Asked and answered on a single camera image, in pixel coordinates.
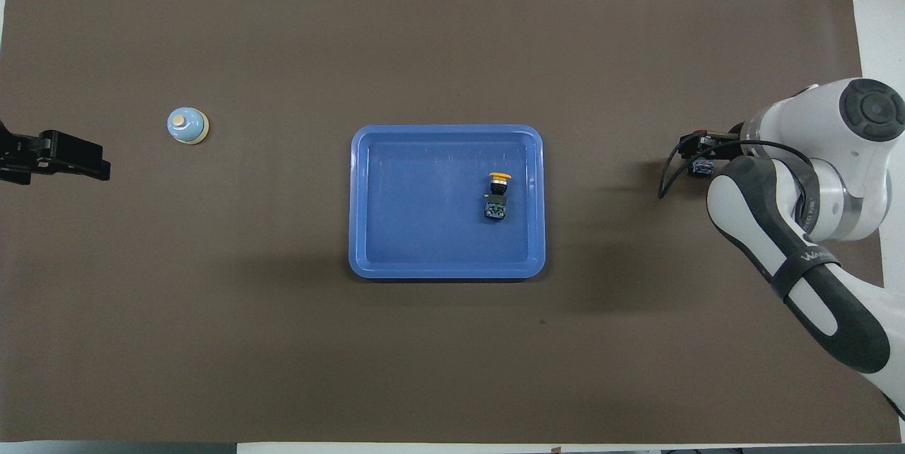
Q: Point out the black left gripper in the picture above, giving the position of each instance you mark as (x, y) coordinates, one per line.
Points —
(32, 157)

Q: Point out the light blue call bell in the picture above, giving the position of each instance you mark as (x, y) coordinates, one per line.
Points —
(185, 126)

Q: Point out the blue plastic tray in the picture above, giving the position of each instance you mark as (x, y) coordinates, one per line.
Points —
(410, 213)

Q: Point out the red push button switch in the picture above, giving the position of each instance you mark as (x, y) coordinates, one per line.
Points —
(702, 167)

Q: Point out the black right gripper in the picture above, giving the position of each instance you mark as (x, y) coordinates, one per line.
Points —
(714, 139)

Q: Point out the brown table mat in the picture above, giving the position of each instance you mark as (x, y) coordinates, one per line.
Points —
(283, 341)

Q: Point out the yellow push button switch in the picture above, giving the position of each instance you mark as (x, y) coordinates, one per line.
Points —
(497, 203)

